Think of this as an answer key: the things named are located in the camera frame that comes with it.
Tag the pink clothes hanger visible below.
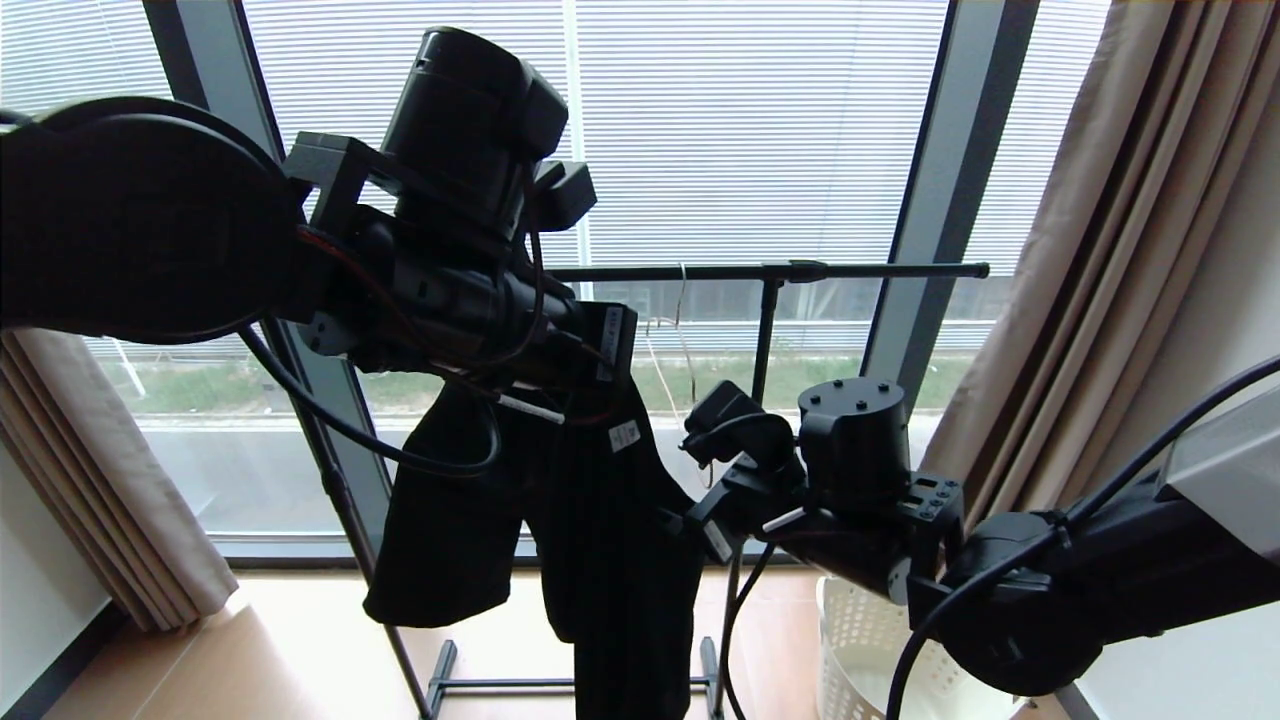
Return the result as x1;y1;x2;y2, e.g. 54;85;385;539
645;262;716;491

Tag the white laundry basket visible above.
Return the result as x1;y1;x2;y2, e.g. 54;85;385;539
815;575;1026;720

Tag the black clothes rack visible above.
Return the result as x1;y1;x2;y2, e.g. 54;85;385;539
260;258;991;720

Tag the window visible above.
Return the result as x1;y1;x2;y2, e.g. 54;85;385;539
0;0;1111;561

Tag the black garment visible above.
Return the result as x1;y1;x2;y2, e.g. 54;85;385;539
497;375;706;720

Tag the beige curtain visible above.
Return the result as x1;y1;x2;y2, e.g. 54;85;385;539
0;328;241;633
920;0;1280;521

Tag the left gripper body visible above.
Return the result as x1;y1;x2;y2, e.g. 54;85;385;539
373;240;639;393

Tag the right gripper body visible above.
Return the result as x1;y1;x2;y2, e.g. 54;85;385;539
686;468;915;603

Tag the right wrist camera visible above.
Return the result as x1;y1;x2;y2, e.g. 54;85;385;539
680;380;798;476

